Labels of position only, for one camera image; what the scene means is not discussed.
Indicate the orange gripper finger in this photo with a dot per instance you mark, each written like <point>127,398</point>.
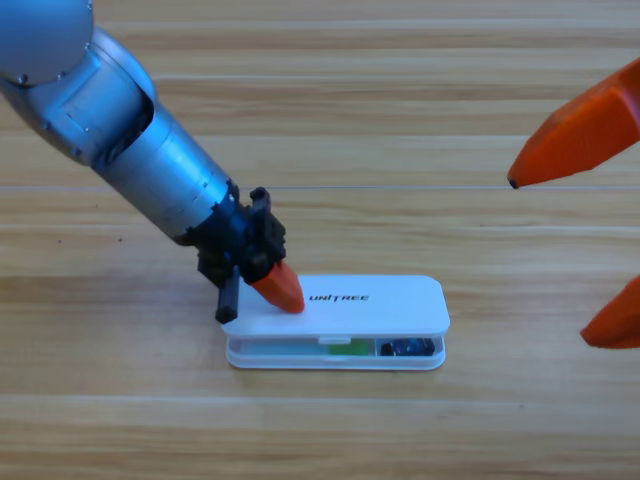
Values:
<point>580,140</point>
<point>617,325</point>

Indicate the dark blue eraser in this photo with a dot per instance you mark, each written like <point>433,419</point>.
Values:
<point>405,347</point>

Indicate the white Unitree pencil case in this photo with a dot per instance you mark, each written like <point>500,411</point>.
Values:
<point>380,305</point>

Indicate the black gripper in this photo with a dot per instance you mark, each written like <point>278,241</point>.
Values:
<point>235,240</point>

